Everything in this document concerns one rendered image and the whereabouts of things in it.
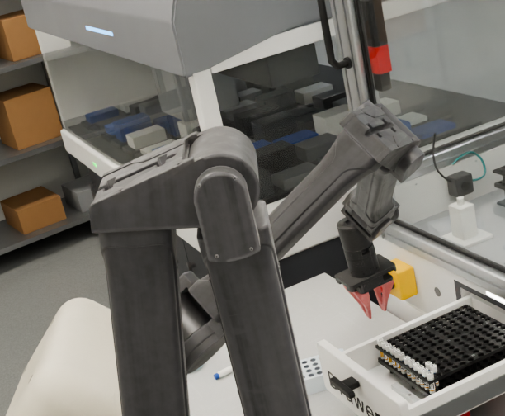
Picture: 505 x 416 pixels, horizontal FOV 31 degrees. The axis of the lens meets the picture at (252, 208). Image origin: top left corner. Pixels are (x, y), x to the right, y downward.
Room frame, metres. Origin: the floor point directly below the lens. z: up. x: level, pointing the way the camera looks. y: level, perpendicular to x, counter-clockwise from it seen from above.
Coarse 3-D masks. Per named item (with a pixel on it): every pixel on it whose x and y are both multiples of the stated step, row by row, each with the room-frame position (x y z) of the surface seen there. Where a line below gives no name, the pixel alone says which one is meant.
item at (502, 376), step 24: (432, 312) 1.64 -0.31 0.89; (504, 312) 1.58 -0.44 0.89; (384, 336) 1.59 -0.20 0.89; (360, 360) 1.56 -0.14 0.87; (504, 360) 1.41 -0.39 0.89; (408, 384) 1.49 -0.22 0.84; (456, 384) 1.37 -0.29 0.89; (480, 384) 1.38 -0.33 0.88; (504, 384) 1.39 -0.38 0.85; (408, 408) 1.33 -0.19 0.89; (432, 408) 1.34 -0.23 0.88; (456, 408) 1.36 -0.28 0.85
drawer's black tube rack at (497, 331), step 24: (456, 312) 1.61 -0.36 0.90; (480, 312) 1.59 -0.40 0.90; (408, 336) 1.56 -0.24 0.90; (432, 336) 1.54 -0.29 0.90; (456, 336) 1.52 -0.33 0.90; (480, 336) 1.50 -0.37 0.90; (504, 336) 1.48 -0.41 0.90; (384, 360) 1.54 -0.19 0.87; (432, 360) 1.45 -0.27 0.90; (456, 360) 1.44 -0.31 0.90; (480, 360) 1.46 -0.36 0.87
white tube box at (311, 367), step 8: (304, 360) 1.73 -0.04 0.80; (312, 360) 1.73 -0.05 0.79; (304, 368) 1.69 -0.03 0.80; (312, 368) 1.69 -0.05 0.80; (320, 368) 1.68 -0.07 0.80; (304, 376) 1.66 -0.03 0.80; (312, 376) 1.65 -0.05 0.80; (320, 376) 1.65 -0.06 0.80; (312, 384) 1.65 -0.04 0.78; (320, 384) 1.65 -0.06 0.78; (312, 392) 1.65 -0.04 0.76
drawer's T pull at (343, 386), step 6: (330, 378) 1.45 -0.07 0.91; (336, 378) 1.44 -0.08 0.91; (348, 378) 1.44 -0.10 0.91; (354, 378) 1.43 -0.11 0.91; (336, 384) 1.43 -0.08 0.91; (342, 384) 1.42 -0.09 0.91; (348, 384) 1.42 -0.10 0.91; (354, 384) 1.42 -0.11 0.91; (342, 390) 1.41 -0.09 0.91; (348, 390) 1.40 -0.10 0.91; (348, 396) 1.39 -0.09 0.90; (354, 396) 1.39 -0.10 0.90
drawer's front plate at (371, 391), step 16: (320, 352) 1.56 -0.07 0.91; (336, 352) 1.51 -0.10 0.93; (336, 368) 1.50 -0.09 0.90; (352, 368) 1.44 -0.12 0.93; (368, 384) 1.39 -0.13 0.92; (384, 384) 1.37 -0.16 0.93; (352, 400) 1.46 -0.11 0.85; (368, 400) 1.40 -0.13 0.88; (384, 400) 1.34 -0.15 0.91; (400, 400) 1.31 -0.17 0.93
